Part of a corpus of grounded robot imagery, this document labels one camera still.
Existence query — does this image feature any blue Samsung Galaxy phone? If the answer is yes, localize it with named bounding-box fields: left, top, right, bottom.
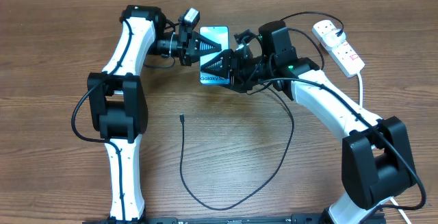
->
left=199, top=25, right=229, bottom=85

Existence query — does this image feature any black USB charging cable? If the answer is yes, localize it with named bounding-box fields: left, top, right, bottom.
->
left=179, top=11, right=345, bottom=212

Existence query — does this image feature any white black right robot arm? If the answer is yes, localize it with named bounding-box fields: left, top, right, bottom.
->
left=200, top=21, right=421, bottom=223

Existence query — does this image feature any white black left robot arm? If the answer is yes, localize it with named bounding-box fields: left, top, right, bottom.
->
left=72, top=5, right=221, bottom=223

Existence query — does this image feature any white USB charger adapter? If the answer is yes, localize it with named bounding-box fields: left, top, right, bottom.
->
left=323, top=31, right=346, bottom=49

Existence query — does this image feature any white power strip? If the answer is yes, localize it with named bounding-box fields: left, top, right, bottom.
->
left=312, top=20, right=365, bottom=77

